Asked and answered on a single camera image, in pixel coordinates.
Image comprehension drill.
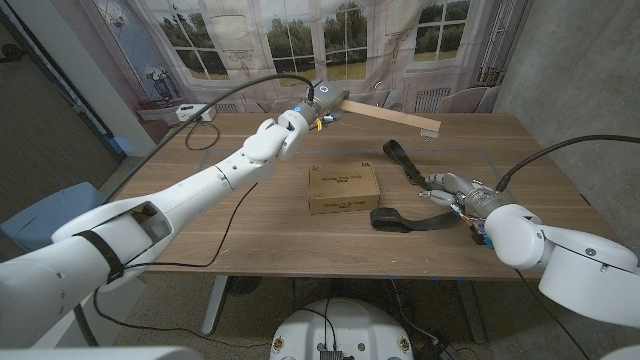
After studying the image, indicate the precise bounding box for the black power strip cable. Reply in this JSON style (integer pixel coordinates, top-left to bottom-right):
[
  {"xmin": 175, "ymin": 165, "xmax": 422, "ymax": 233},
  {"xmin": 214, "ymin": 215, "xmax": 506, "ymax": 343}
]
[{"xmin": 184, "ymin": 119, "xmax": 221, "ymax": 152}]

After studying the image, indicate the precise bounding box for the white table leg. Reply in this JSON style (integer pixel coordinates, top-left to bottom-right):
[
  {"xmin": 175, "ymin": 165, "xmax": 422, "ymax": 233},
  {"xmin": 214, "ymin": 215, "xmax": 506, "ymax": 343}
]
[
  {"xmin": 452, "ymin": 278, "xmax": 487, "ymax": 345},
  {"xmin": 201, "ymin": 274, "xmax": 230, "ymax": 336}
]

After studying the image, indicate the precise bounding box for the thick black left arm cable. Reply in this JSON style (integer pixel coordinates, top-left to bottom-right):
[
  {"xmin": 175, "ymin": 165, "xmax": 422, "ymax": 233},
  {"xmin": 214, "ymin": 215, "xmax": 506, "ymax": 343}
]
[{"xmin": 102, "ymin": 73, "xmax": 316, "ymax": 204}]

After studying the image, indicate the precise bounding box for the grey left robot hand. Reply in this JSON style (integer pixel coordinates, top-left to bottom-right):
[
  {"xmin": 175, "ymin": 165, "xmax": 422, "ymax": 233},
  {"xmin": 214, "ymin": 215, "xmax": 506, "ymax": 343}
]
[{"xmin": 298, "ymin": 79, "xmax": 351, "ymax": 125}]

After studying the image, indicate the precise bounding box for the blue chair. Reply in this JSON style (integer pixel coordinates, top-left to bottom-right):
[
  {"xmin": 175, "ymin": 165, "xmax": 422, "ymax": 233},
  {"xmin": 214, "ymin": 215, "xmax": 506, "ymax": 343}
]
[{"xmin": 0, "ymin": 181, "xmax": 104, "ymax": 251}]

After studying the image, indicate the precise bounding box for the printed window backdrop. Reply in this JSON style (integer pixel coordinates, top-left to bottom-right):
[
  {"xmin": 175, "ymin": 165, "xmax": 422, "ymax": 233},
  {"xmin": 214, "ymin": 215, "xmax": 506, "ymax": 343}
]
[{"xmin": 49, "ymin": 0, "xmax": 534, "ymax": 146}]

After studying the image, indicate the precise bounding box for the thin black arm wire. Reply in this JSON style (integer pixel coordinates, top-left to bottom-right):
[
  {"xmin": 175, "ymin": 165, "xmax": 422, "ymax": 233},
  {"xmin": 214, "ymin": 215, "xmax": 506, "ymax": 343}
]
[
  {"xmin": 514, "ymin": 269, "xmax": 594, "ymax": 360},
  {"xmin": 92, "ymin": 182, "xmax": 274, "ymax": 349}
]

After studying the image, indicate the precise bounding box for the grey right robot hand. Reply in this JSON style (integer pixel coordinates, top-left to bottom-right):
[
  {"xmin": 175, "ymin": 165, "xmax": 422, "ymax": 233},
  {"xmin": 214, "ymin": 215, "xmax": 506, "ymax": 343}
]
[{"xmin": 418, "ymin": 172, "xmax": 509, "ymax": 221}]

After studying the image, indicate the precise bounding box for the wooden bar with metal clips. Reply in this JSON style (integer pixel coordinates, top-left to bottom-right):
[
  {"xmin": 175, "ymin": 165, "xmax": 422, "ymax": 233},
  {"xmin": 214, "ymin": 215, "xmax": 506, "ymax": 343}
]
[{"xmin": 338, "ymin": 98, "xmax": 442, "ymax": 139}]

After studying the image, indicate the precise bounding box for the thin black right arm wire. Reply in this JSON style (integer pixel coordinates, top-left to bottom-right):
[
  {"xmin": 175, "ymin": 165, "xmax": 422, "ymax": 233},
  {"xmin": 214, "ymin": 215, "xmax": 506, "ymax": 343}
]
[{"xmin": 514, "ymin": 269, "xmax": 594, "ymax": 360}]

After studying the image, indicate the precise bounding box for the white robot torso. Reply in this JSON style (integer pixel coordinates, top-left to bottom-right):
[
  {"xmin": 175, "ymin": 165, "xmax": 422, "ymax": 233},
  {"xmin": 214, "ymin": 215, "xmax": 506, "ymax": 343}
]
[{"xmin": 269, "ymin": 298, "xmax": 415, "ymax": 360}]

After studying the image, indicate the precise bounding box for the black belt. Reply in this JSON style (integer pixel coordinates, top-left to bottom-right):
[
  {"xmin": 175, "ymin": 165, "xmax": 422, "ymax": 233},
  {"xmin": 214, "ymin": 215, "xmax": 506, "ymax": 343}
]
[{"xmin": 369, "ymin": 139, "xmax": 464, "ymax": 234}]

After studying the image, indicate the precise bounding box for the black round floor fan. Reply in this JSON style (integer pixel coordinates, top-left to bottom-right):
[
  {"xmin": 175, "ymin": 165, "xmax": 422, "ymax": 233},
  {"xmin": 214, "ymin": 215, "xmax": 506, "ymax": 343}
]
[{"xmin": 224, "ymin": 276, "xmax": 263, "ymax": 296}]

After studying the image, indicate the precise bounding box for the white power strip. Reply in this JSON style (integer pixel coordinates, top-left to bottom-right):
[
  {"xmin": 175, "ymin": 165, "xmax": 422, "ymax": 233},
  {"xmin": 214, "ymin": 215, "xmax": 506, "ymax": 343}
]
[{"xmin": 175, "ymin": 103, "xmax": 218, "ymax": 123}]

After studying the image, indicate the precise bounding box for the black power adapter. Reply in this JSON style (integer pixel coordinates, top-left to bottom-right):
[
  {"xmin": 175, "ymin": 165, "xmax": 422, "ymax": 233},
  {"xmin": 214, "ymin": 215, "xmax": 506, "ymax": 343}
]
[{"xmin": 414, "ymin": 339, "xmax": 461, "ymax": 360}]

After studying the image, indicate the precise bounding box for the brown cardboard box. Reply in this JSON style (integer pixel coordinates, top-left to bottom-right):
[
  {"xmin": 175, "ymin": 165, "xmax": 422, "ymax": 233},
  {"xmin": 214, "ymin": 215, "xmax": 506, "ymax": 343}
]
[{"xmin": 307, "ymin": 160, "xmax": 381, "ymax": 215}]

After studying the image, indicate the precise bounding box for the thin black left arm wire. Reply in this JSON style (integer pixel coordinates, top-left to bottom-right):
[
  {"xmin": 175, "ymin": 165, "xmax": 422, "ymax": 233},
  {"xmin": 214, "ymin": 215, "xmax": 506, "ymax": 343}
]
[{"xmin": 92, "ymin": 182, "xmax": 274, "ymax": 349}]

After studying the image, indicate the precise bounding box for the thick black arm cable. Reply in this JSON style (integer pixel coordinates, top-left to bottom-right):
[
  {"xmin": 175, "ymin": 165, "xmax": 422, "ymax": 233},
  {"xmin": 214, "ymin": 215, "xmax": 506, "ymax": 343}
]
[
  {"xmin": 102, "ymin": 73, "xmax": 316, "ymax": 204},
  {"xmin": 494, "ymin": 133, "xmax": 640, "ymax": 194}
]

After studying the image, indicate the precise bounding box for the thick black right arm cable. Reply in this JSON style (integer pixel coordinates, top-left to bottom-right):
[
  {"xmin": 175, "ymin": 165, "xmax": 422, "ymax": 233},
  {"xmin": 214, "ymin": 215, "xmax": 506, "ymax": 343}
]
[{"xmin": 494, "ymin": 133, "xmax": 640, "ymax": 194}]

